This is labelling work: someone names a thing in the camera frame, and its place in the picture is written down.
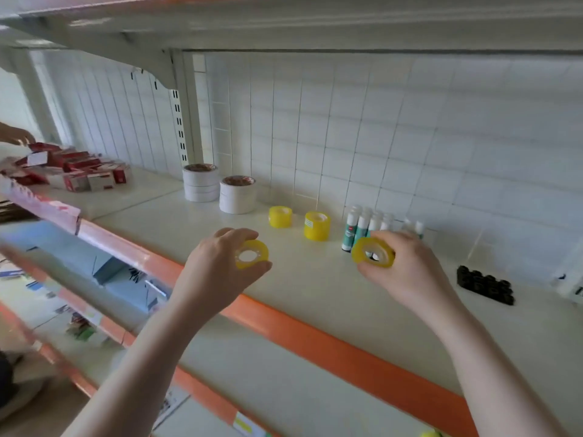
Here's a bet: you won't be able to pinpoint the person's left hand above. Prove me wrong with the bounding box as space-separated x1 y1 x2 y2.
179 228 273 317

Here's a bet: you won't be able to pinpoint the person's right hand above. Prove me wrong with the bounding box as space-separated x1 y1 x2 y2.
356 230 457 322

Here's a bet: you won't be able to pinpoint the yellow tape roll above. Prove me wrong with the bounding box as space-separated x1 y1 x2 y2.
351 236 396 269
234 239 269 270
304 211 331 242
268 206 293 229

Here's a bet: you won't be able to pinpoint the person's right forearm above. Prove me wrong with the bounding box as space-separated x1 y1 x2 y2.
426 291 571 437

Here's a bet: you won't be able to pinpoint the person's left forearm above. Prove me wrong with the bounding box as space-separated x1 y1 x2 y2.
61 289 220 437

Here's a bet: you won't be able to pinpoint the row of white glue bottles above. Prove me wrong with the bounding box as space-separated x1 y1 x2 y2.
341 205 425 253

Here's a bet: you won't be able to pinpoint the white shelf with orange edge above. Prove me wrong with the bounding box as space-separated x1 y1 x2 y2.
0 164 583 437

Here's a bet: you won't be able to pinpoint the stack of white tape rolls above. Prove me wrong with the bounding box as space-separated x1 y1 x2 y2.
182 164 219 203
219 176 257 215

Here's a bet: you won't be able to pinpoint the blue paper sheets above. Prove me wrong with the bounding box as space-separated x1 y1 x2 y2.
0 220 171 314

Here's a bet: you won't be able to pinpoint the white slotted shelf upright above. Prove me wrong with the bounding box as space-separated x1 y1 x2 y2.
169 50 204 171

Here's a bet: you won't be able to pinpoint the pile of red white boxes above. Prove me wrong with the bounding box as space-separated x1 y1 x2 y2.
0 142 133 193

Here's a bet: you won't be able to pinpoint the red white shelf edge strip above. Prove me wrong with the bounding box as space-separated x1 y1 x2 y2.
0 174 82 235

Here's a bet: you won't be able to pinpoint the white overhead shelf board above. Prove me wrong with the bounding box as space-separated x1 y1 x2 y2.
0 0 583 89

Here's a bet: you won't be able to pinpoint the white wire grid back panel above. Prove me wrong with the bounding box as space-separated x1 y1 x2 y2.
27 50 583 287

